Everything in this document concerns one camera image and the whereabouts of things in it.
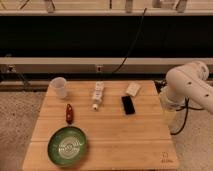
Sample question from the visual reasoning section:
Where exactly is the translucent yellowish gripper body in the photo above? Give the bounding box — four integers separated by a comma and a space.
159, 92, 177, 125

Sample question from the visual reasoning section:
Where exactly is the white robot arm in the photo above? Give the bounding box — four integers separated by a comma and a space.
159, 61, 213, 125

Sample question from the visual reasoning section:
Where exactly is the black smartphone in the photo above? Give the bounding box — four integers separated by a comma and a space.
122, 96, 135, 115

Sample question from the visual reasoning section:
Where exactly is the wooden cutting board table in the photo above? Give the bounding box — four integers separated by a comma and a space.
22, 80, 179, 171

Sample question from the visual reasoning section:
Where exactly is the white rectangular block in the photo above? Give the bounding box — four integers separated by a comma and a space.
126, 82, 141, 97

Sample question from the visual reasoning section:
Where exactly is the white tube with cap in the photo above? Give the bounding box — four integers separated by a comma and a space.
92, 81, 104, 110

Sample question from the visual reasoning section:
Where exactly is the translucent white plastic cup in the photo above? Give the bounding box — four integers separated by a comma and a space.
50, 77, 68, 99

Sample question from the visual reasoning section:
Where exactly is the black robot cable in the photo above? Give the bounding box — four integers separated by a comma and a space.
170, 97, 205, 136

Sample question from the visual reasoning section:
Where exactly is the black cable on wall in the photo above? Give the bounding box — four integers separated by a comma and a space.
112, 7, 148, 74

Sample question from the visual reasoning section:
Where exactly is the green frying pan red handle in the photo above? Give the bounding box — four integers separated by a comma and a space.
47, 104, 87, 167

